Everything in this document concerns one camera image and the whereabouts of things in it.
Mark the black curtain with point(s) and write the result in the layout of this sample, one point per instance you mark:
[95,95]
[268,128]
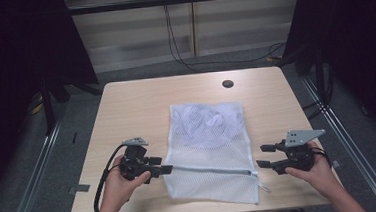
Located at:
[355,40]
[12,64]

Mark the person's left hand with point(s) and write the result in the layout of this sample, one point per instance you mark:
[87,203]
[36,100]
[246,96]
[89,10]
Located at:
[118,191]

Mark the white mesh laundry bag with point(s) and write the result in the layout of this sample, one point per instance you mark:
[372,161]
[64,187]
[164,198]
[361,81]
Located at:
[211,188]

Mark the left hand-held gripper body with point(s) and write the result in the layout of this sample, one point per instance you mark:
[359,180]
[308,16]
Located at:
[135,163]

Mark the person's right hand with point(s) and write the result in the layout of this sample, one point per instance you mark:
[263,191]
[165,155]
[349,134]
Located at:
[319,177]

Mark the white garment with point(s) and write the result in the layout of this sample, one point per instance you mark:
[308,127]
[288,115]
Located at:
[207,126]

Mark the grey tape strip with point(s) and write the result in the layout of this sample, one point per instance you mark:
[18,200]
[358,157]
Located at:
[335,163]
[80,188]

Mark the black metal stand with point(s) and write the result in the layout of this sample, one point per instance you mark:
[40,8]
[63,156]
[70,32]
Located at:
[48,109]

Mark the black round table grommet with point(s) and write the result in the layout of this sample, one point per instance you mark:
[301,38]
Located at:
[228,83]

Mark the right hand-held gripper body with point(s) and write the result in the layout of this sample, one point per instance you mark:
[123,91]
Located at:
[300,156]

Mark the silver metal floor rail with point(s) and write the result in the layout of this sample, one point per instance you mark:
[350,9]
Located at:
[34,183]
[352,141]

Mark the yellow floor object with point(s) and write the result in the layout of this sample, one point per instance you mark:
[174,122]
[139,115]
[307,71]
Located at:
[37,109]

